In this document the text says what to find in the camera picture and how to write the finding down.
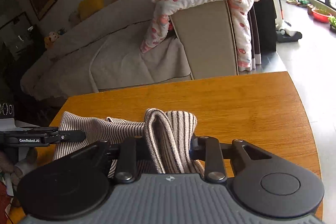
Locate white pink plush toy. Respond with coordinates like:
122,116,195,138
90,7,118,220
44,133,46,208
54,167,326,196
49,32,59,43

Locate green slippers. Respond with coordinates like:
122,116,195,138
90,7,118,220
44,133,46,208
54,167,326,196
286,0,310,7

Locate black white floor cleaner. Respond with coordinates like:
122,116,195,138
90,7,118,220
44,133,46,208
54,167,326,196
268,0,303,43

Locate left yellow cushion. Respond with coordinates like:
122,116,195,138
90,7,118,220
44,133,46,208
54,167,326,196
78,0,104,21

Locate beige covered sofa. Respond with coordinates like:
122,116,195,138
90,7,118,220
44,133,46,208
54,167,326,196
20,0,239,100

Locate glass fish tank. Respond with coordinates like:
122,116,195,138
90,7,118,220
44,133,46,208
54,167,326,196
1,12,42,61

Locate brown striped sweater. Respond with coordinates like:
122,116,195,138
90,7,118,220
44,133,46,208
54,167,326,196
53,109,204,175

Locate black tray with greens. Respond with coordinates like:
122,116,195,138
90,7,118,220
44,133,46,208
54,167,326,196
329,16,336,33

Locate yellow plush toy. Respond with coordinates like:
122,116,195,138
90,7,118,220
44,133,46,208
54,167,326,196
44,36,54,50

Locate red plastic basin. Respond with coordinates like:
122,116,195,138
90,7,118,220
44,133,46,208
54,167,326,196
311,7,332,23

